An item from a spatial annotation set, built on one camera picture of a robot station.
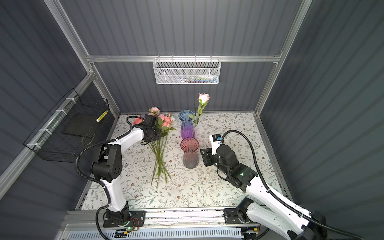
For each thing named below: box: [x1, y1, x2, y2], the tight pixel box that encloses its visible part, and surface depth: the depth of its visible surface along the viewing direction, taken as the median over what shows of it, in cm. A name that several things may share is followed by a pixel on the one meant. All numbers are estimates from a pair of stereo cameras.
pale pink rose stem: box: [189, 93, 210, 145], surface depth 74 cm
